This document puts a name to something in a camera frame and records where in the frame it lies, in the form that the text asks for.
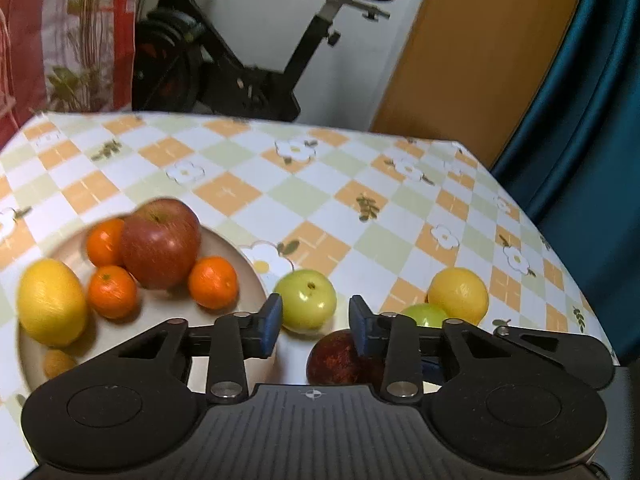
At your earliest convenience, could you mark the beige ceramic plate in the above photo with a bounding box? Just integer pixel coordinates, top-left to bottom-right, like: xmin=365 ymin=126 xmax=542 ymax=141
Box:
xmin=15 ymin=210 xmax=271 ymax=396

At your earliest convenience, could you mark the printed wall cloth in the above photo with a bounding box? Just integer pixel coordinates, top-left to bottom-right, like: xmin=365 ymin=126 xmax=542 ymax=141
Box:
xmin=0 ymin=0 xmax=143 ymax=153

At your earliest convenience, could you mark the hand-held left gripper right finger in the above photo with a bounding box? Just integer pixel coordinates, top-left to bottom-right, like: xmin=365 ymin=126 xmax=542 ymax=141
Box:
xmin=348 ymin=294 xmax=506 ymax=405

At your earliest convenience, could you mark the checkered floral tablecloth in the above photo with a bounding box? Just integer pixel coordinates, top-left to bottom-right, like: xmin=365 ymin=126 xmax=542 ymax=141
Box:
xmin=0 ymin=110 xmax=621 ymax=411

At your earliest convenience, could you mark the teal curtain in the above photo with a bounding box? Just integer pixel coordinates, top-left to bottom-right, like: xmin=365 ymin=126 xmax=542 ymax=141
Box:
xmin=490 ymin=0 xmax=640 ymax=368

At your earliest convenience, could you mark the black exercise bike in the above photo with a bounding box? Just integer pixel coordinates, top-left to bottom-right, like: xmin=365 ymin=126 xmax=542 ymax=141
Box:
xmin=131 ymin=0 xmax=401 ymax=123

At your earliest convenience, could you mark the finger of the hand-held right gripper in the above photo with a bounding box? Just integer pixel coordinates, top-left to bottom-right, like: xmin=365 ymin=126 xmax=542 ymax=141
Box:
xmin=492 ymin=325 xmax=616 ymax=391

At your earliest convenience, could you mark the wooden door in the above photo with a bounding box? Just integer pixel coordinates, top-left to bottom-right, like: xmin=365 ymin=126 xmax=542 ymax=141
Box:
xmin=370 ymin=0 xmax=593 ymax=171

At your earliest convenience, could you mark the brown kiwi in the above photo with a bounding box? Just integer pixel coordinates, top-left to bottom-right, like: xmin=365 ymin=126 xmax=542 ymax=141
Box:
xmin=42 ymin=348 xmax=78 ymax=380

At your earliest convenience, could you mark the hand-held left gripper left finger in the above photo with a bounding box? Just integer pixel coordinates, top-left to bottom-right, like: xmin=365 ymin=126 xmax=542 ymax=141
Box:
xmin=117 ymin=293 xmax=284 ymax=406

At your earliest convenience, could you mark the yellow lemon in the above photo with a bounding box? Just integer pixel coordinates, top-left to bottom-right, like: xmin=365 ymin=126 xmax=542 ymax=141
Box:
xmin=426 ymin=267 xmax=489 ymax=332
xmin=16 ymin=258 xmax=91 ymax=348

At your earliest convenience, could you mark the pale green apple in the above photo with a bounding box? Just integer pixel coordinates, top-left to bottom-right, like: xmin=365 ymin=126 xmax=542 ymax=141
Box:
xmin=273 ymin=269 xmax=337 ymax=333

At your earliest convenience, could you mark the orange mandarin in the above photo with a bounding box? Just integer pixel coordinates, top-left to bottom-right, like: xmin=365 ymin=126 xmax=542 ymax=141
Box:
xmin=87 ymin=265 xmax=138 ymax=320
xmin=188 ymin=256 xmax=239 ymax=310
xmin=86 ymin=217 xmax=126 ymax=268

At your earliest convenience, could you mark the dark red apple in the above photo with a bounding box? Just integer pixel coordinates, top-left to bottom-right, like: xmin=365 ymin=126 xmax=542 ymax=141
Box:
xmin=306 ymin=330 xmax=388 ymax=386

